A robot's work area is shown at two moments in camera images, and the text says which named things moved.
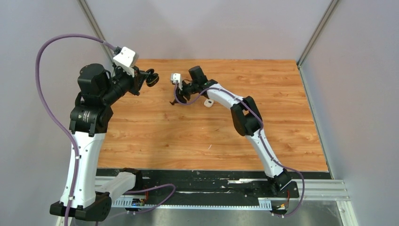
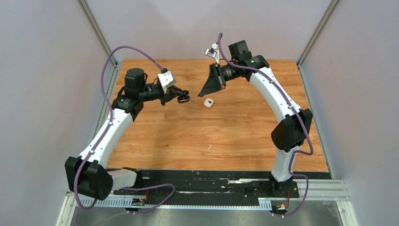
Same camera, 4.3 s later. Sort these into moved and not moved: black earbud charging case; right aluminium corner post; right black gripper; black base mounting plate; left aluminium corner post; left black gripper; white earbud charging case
Moved: right black gripper; black earbud charging case; left black gripper
Not moved: black base mounting plate; left aluminium corner post; right aluminium corner post; white earbud charging case
